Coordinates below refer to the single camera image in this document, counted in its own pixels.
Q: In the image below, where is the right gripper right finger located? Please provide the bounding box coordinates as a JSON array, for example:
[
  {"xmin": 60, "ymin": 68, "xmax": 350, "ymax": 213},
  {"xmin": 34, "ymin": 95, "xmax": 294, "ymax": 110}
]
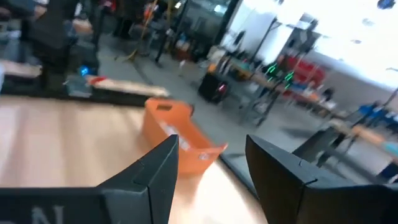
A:
[{"xmin": 244, "ymin": 134, "xmax": 386, "ymax": 224}]

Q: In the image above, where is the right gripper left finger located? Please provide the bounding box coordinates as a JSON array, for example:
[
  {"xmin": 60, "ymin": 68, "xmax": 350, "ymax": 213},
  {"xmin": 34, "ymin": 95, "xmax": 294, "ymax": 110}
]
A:
[{"xmin": 96, "ymin": 134, "xmax": 180, "ymax": 224}]

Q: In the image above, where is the blue patterned handle spoon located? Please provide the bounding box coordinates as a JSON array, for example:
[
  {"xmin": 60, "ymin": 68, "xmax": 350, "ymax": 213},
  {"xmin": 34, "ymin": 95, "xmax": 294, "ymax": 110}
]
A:
[{"xmin": 167, "ymin": 121, "xmax": 191, "ymax": 152}]

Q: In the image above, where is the orange plastic bin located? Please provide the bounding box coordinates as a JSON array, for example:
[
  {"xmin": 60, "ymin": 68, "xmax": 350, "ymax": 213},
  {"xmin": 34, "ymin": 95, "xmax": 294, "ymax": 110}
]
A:
[{"xmin": 141, "ymin": 98, "xmax": 229, "ymax": 175}]

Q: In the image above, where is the wooden top workbench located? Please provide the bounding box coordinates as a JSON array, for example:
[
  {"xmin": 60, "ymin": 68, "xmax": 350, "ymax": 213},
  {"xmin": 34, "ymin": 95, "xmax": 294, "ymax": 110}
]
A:
[{"xmin": 228, "ymin": 57, "xmax": 346, "ymax": 127}]

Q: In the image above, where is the black computer tower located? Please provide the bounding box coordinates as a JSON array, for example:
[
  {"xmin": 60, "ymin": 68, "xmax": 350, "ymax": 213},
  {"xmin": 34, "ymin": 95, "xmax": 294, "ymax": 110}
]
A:
[{"xmin": 198, "ymin": 73, "xmax": 230, "ymax": 105}]

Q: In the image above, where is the black device with blue light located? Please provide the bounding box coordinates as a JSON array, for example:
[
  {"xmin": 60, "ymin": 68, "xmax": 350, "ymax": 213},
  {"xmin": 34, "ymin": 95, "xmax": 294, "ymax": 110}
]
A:
[{"xmin": 67, "ymin": 40, "xmax": 101, "ymax": 79}]

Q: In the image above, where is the yellow cable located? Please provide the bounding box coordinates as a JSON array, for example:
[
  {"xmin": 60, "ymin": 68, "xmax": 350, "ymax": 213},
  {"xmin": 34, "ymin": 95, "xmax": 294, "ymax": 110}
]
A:
[{"xmin": 114, "ymin": 0, "xmax": 158, "ymax": 62}]

